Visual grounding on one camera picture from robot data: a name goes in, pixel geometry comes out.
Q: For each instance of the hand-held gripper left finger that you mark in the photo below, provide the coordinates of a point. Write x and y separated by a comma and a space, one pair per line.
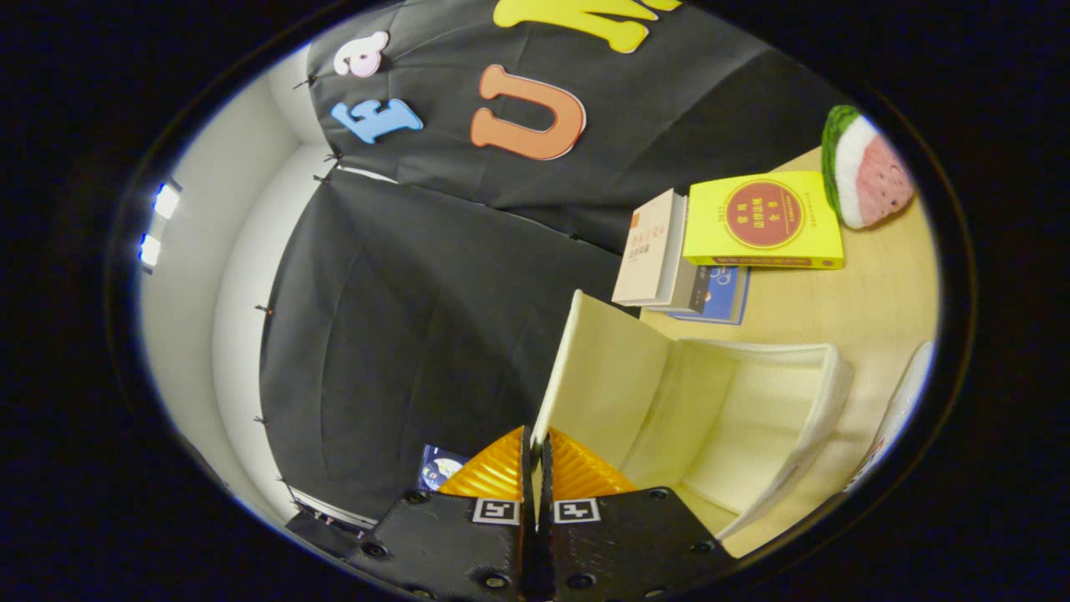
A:
456, 543

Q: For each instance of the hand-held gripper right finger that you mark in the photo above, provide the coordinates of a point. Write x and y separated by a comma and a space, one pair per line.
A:
619, 543

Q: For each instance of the cream fabric storage box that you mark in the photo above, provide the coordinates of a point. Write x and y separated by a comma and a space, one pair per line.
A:
752, 418

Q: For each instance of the white canvas shoe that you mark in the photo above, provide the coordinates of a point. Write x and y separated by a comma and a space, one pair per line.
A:
899, 410

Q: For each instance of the blue printed sheet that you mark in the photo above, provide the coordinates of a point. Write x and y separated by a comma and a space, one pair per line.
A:
439, 468

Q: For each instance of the grey book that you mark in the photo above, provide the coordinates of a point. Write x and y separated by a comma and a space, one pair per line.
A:
692, 288

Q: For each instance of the blue book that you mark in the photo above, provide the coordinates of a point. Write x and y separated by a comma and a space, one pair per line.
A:
726, 294

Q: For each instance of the beige book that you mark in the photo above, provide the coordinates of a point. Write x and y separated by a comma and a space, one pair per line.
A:
648, 247

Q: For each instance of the yellow book with red circle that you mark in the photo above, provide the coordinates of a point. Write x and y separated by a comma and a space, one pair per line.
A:
765, 217

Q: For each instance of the ceiling light panel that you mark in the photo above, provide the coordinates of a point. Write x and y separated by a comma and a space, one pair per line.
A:
163, 205

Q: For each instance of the watermelon slice plush toy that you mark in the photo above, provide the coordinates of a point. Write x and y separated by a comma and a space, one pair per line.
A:
869, 171

